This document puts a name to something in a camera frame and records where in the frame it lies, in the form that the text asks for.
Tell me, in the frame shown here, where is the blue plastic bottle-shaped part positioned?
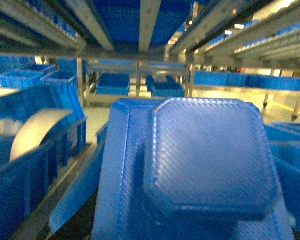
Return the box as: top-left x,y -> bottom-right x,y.
91,98 -> 294,240

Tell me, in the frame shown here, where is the stainless steel roller shelf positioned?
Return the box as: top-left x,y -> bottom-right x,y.
0,0 -> 300,69

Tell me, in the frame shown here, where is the blue plastic bin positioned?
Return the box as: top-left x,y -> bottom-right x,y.
145,75 -> 185,98
96,73 -> 130,96

